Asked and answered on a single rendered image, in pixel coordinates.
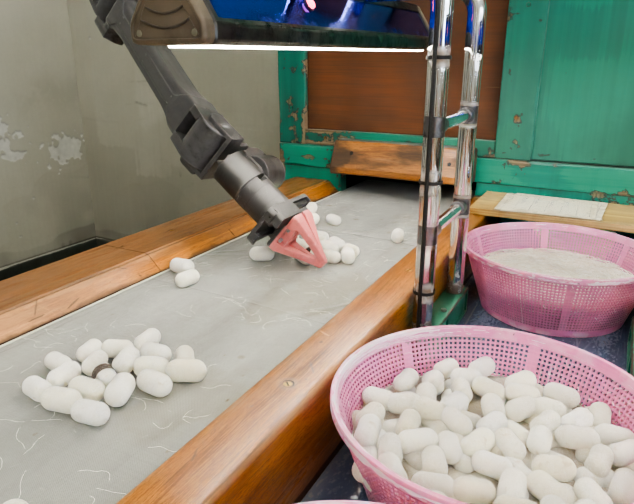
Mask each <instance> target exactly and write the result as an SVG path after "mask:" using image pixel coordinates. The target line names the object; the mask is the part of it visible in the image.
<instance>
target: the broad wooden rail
mask: <svg viewBox="0 0 634 504"><path fill-rule="evenodd" d="M278 189H279V190H280V191H281V192H282V193H283V194H284V195H285V196H286V197H287V198H288V199H292V198H294V197H297V196H300V195H302V194H306V195H307V196H308V197H309V198H310V199H311V201H310V202H317V201H319V200H322V199H324V198H326V197H328V196H330V195H333V194H335V193H337V192H338V190H337V189H336V188H335V187H334V185H333V184H332V183H331V182H330V181H329V180H323V179H314V178H304V177H293V178H290V179H287V180H285V181H284V182H283V184H282V185H281V186H280V187H279V188H278ZM256 224H257V223H256V222H255V221H254V220H253V219H252V218H251V217H250V216H249V215H248V214H247V213H246V211H245V210H244V209H243V208H242V207H241V206H240V205H239V204H238V203H237V202H236V201H235V200H234V199H231V200H228V201H225V202H222V203H220V204H217V205H214V206H211V207H208V208H205V209H203V210H200V211H197V212H194V213H191V214H189V215H186V216H183V217H180V218H177V219H174V220H172V221H169V222H166V223H163V224H160V225H157V226H155V227H152V228H149V229H146V230H143V231H140V232H138V233H135V234H132V235H129V236H126V237H124V238H121V239H118V240H115V241H112V242H109V243H107V244H104V245H101V246H98V247H95V248H92V249H90V250H87V251H84V252H81V253H78V254H75V255H73V256H70V257H67V258H64V259H61V260H59V261H56V262H53V263H50V264H47V265H44V266H42V267H39V268H36V269H33V270H30V271H27V272H25V273H22V274H19V275H16V276H13V277H10V278H8V279H5V280H2V281H0V345H2V344H5V343H7V342H9V341H11V340H13V339H16V338H18V337H20V336H22V335H24V334H27V333H29V332H31V331H33V330H35V329H38V328H40V327H42V326H44V325H46V324H49V323H51V322H53V321H55V320H57V319H60V318H62V317H64V316H66V315H68V314H71V313H73V312H75V311H77V310H79V309H82V308H84V307H86V306H88V305H90V304H93V303H95V302H97V301H99V300H101V299H104V298H106V297H108V296H110V295H112V294H115V293H117V292H119V291H121V290H123V289H126V288H128V287H130V286H132V285H134V284H137V283H139V282H141V281H143V280H145V279H148V278H150V277H152V276H154V275H156V274H159V273H161V272H163V271H165V270H167V269H170V262H171V260H172V259H174V258H182V259H192V258H194V257H196V256H198V255H200V254H203V253H205V252H207V251H209V250H212V249H214V248H216V247H218V246H220V245H223V244H225V243H227V242H229V241H231V240H234V239H236V238H238V237H240V236H242V235H245V234H247V233H249V232H251V231H252V230H253V228H254V227H255V226H256Z"/></svg>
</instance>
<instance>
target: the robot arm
mask: <svg viewBox="0 0 634 504"><path fill-rule="evenodd" d="M89 1H90V4H91V6H92V8H93V10H94V13H95V14H96V15H97V17H96V18H95V20H94V22H95V24H96V26H97V28H98V29H99V31H100V33H101V35H102V36H103V37H104V38H105V39H107V40H109V41H111V42H113V43H115V44H118V45H121V46H122V45H123V44H125V46H126V48H127V49H128V51H129V53H130V54H131V56H132V58H133V59H134V61H135V63H136V64H137V66H138V68H139V69H140V71H141V73H142V74H143V76H144V78H145V79H146V81H147V83H148V84H149V86H150V88H151V89H152V91H153V93H154V94H155V96H156V98H157V99H158V101H159V103H160V105H161V107H162V109H163V111H164V114H165V116H166V122H167V125H168V127H169V129H170V131H171V132H172V136H171V137H170V139H171V141H172V142H173V144H174V146H175V148H176V149H177V151H178V153H179V154H180V156H181V157H180V161H181V163H182V164H183V165H184V167H185V168H186V169H187V170H188V171H189V172H190V173H191V174H196V175H197V176H198V177H199V178H200V179H201V180H203V179H212V178H214V179H215V180H216V181H217V182H218V183H219V184H220V185H221V186H222V187H223V188H224V189H225V190H226V191H227V192H228V194H229V195H230V196H231V197H232V198H233V199H234V200H235V201H236V202H237V203H238V204H239V205H240V206H241V207H242V208H243V209H244V210H245V211H246V213H247V214H248V215H249V216H250V217H251V218H252V219H253V220H254V221H255V222H256V223H257V224H256V226H255V227H254V228H253V230H252V231H251V232H250V234H249V235H248V236H247V239H248V240H249V242H250V243H251V244H252V245H254V244H255V243H256V241H258V240H260V239H262V238H264V237H267V236H269V237H270V240H269V241H268V242H267V245H268V246H269V248H270V249H271V250H272V251H275V252H278V253H281V254H284V255H287V256H290V257H293V258H296V259H299V260H302V261H304V262H306V263H309V264H311V265H313V266H316V267H318V268H322V267H323V266H324V265H325V264H326V263H327V258H326V256H325V253H324V251H323V248H322V245H321V243H320V240H319V236H318V233H317V229H316V225H315V222H314V218H313V214H312V212H311V211H310V210H309V209H308V208H307V207H306V206H307V205H308V204H309V202H310V201H311V199H310V198H309V197H308V196H307V195H306V194H302V195H300V196H297V197H294V198H292V199H288V198H287V197H286V196H285V195H284V194H283V193H282V192H281V191H280V190H279V189H278V188H279V187H280V186H281V185H282V184H283V182H284V179H285V168H284V165H283V163H282V162H281V161H280V159H278V158H277V157H275V156H272V155H266V154H265V153H264V152H263V151H262V150H260V149H259V148H254V147H249V146H248V145H247V144H246V143H242V142H243V141H244V138H243V137H242V136H241V135H240V134H239V133H238V132H237V131H236V130H235V129H234V128H233V127H232V126H231V125H230V124H229V123H228V121H227V120H226V119H225V118H224V116H223V115H221V114H219V113H218V112H217V110H216V109H215V107H214V106H213V104H212V103H210V102H208V101H207V100H206V99H205V98H204V97H203V96H202V95H201V94H200V93H199V92H198V90H197V89H196V88H195V86H194V85H193V83H192V82H191V80H190V78H189V77H188V75H187V74H186V72H185V71H184V69H183V68H182V66H181V65H180V63H179V62H178V60H177V59H176V57H175V56H174V54H173V53H172V51H171V50H170V48H169V47H168V46H151V45H137V44H135V43H133V41H132V39H131V30H130V25H131V19H132V16H133V13H134V10H135V7H136V5H137V2H138V0H89ZM301 207H302V208H301ZM299 208H301V209H299ZM299 234H300V235H301V236H302V238H303V239H304V240H305V242H306V243H307V244H308V246H309V247H310V249H311V250H312V252H313V254H314V255H313V254H312V253H310V252H309V251H307V250H306V249H305V248H304V247H302V246H301V245H300V244H299V243H297V242H296V239H297V238H298V237H297V236H298V235H299Z"/></svg>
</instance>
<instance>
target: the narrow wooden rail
mask: <svg viewBox="0 0 634 504"><path fill-rule="evenodd" d="M499 220H500V217H493V216H485V215H476V214H469V224H468V232H470V231H472V230H474V229H476V228H479V227H482V226H486V225H491V224H498V223H499ZM450 232H451V222H450V223H449V224H448V225H447V226H446V227H445V228H444V229H442V231H441V233H440V234H439V235H438V240H437V254H436V269H435V283H434V288H435V294H434V297H433V303H434V302H435V300H436V299H437V298H438V297H439V296H440V294H441V293H442V292H443V291H444V290H445V288H446V284H447V271H448V258H449V245H450ZM415 263H416V247H415V248H413V249H412V250H411V251H410V252H409V253H408V254H406V255H405V256H404V257H403V258H402V259H401V260H399V261H398V262H397V263H396V264H395V265H394V266H392V267H391V268H390V269H389V270H388V271H387V272H385V273H384V274H383V275H382V276H381V277H380V278H378V279H377V280H376V281H375V282H374V283H373V284H371V285H370V286H369V287H368V288H367V289H366V290H364V291H363V292H362V293H361V294H360V295H359V296H357V297H356V298H355V299H354V300H353V301H352V302H350V303H349V304H348V305H347V306H346V307H345V308H343V309H342V310H341V311H340V312H339V313H338V314H336V315H335V316H334V317H333V318H332V319H331V320H329V321H328V322H327V323H326V324H325V325H324V326H322V327H321V328H320V329H319V330H318V331H317V332H315V333H314V334H313V335H312V336H311V337H310V338H308V339H307V340H306V341H305V342H304V343H303V344H301V345H300V346H299V347H298V348H297V349H296V350H294V351H293V352H292V353H291V354H290V355H289V356H287V357H286V358H285V359H284V360H283V361H282V362H280V363H279V364H278V365H277V366H276V367H275V368H273V369H272V370H271V371H270V372H269V373H268V374H266V375H265V376H264V377H263V378H262V379H261V380H259V381H258V382H257V383H256V384H255V385H254V386H252V387H251V388H250V389H249V390H248V391H247V392H245V393H244V394H243V395H242V396H241V397H240V398H238V399H237V400H236V401H235V402H234V403H233V404H231V405H230V406H229V407H228V408H227V409H226V410H224V411H223V412H222V413H221V414H220V415H219V416H217V417H216V418H215V419H214V420H213V421H212V422H210V423H209V424H208V425H207V426H206V427H205V428H203V429H202V430H201V431H200V432H199V433H198V434H196V435H195V436H194V437H193V438H192V439H191V440H189V441H188V442H187V443H186V444H185V445H184V446H182V447H181V448H180V449H179V450H178V451H177V452H175V453H174V454H173V455H172V456H171V457H170V458H168V459H167V460H166V461H165V462H164V463H163V464H161V465H160V466H159V467H158V468H157V469H156V470H154V471H153V472H152V473H151V474H150V475H149V476H147V477H146V478H145V479H144V480H143V481H142V482H140V483H139V484H138V485H137V486H136V487H135V488H133V489H132V490H131V491H130V492H129V493H128V494H126V495H125V496H124V497H123V498H122V499H121V500H119V501H118V502H117V503H116V504H294V503H300V502H301V501H302V499H303V498H304V497H305V495H306V494H307V493H308V491H309V490H310V489H311V487H312V486H313V485H314V483H315V482H316V481H317V479H318V478H319V477H320V476H321V474H322V473H323V472H324V470H325V469H326V468H327V466H328V465H329V464H330V462H331V461H332V460H333V458H334V457H335V456H336V454H337V453H338V452H339V450H340V449H341V448H342V446H343V445H344V444H345V443H344V441H343V440H342V438H341V437H340V435H339V433H338V431H337V429H336V427H335V425H334V422H333V419H332V415H331V410H330V389H331V384H332V381H333V378H334V376H335V374H336V372H337V370H338V369H339V367H340V366H341V364H342V363H343V362H344V361H345V360H346V359H347V358H348V357H349V356H350V355H351V354H352V353H353V352H355V351H356V350H357V349H359V348H360V347H362V346H364V345H366V344H367V343H369V342H371V341H373V340H376V339H378V338H381V337H383V336H386V335H389V334H392V333H396V332H399V331H404V330H408V329H412V315H413V298H414V293H413V292H412V291H413V287H414V281H415Z"/></svg>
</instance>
